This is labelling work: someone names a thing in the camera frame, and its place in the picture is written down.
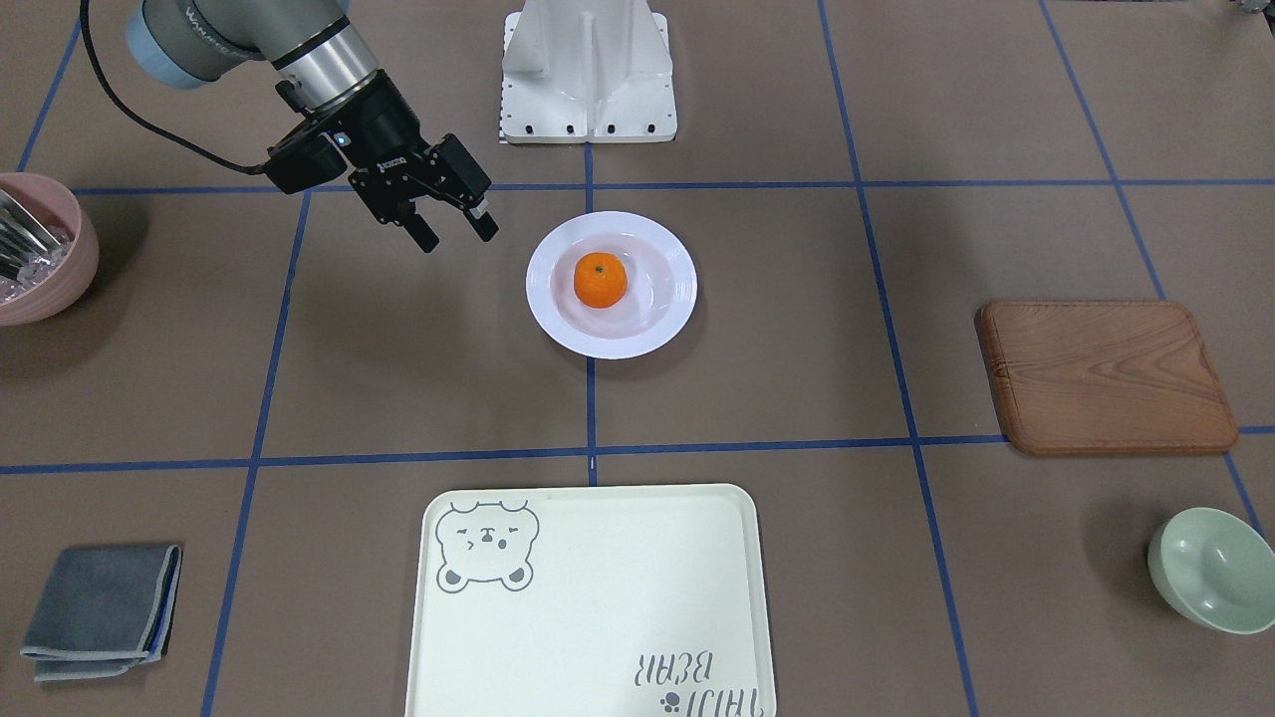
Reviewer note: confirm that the green bowl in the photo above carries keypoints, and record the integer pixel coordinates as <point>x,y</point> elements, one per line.
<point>1215,570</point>

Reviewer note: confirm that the orange fruit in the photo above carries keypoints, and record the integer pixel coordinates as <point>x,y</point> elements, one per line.
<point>600,280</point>

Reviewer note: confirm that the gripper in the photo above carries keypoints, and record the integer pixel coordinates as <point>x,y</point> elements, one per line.
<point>386,127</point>

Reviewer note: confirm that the clear plastic ice cubes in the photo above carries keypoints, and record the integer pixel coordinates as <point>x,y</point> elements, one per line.
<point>24,267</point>

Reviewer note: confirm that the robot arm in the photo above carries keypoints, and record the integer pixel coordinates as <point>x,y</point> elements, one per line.
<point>313,46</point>

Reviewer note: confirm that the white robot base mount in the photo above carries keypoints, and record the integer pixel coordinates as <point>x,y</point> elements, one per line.
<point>587,71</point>

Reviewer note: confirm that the grey folded cloth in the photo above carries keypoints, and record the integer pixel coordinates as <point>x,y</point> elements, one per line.
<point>103,611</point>

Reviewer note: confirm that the pink bowl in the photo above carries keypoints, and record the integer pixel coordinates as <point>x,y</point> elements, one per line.
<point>56,206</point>

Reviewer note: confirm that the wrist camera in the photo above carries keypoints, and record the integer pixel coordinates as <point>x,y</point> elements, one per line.
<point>302,162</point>

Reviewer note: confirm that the cream bear tray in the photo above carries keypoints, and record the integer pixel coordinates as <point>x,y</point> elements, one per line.
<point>591,601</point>

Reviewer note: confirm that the metal tongs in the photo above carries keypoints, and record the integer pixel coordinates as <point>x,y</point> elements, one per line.
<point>16,215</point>

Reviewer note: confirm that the white plate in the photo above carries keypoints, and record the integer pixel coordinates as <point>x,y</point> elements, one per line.
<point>659,299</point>

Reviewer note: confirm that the wooden cutting board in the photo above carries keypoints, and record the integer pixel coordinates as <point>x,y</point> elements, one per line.
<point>1088,377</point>

